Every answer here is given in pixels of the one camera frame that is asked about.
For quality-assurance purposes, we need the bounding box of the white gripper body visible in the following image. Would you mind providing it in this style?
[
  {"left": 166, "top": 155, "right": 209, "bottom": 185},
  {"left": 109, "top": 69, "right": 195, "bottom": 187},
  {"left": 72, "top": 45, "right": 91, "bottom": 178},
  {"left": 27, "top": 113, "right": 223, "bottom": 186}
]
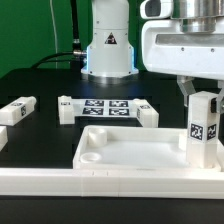
[{"left": 141, "top": 19, "right": 224, "bottom": 80}]

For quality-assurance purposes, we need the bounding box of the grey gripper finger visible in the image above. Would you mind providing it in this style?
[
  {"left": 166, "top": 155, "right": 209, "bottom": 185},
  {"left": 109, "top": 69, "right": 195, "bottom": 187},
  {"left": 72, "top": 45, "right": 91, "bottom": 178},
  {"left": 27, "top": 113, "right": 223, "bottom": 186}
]
[
  {"left": 177, "top": 76, "right": 196, "bottom": 107},
  {"left": 211, "top": 87, "right": 224, "bottom": 114}
]

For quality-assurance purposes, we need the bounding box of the white desk top tray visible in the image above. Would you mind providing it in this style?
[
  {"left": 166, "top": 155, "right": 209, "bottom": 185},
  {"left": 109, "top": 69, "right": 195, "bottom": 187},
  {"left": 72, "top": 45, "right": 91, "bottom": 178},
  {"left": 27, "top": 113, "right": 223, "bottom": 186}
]
[{"left": 72, "top": 125, "right": 224, "bottom": 171}]

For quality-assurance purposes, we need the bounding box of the white U-shaped marker base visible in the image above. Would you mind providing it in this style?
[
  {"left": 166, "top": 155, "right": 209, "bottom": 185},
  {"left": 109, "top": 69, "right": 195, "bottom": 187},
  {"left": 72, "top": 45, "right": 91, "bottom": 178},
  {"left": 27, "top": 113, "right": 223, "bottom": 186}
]
[{"left": 58, "top": 96, "right": 159, "bottom": 128}]

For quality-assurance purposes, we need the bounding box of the black cable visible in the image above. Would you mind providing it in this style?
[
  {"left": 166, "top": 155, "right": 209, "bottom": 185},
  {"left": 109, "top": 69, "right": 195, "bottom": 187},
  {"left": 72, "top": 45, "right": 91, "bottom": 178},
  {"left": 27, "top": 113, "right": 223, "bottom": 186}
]
[{"left": 30, "top": 0, "right": 88, "bottom": 70}]

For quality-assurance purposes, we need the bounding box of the white thin cable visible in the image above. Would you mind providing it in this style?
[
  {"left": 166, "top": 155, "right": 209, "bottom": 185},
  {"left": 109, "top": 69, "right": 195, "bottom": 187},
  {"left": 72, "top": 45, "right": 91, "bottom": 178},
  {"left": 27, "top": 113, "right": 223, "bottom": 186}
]
[{"left": 49, "top": 0, "right": 59, "bottom": 70}]

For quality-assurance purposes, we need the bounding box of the white front fence rail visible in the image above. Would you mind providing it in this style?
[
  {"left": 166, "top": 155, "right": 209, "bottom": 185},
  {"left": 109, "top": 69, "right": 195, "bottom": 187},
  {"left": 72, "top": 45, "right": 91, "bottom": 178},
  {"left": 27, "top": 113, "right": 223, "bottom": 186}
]
[{"left": 0, "top": 168, "right": 224, "bottom": 199}]

